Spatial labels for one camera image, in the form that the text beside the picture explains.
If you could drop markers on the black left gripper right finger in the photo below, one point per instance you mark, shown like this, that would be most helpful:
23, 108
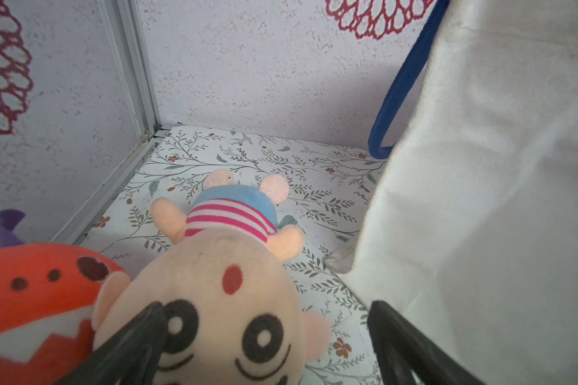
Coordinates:
406, 356

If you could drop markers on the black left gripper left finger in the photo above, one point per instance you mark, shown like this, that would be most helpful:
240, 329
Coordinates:
131, 356

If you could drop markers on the white Doraemon canvas bag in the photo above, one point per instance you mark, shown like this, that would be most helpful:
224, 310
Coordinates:
472, 231

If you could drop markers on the pink doll plush toy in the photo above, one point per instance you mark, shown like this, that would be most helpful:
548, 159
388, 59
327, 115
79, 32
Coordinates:
233, 312

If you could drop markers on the red monster plush toy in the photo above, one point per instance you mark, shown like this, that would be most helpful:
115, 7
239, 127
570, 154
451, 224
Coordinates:
47, 295

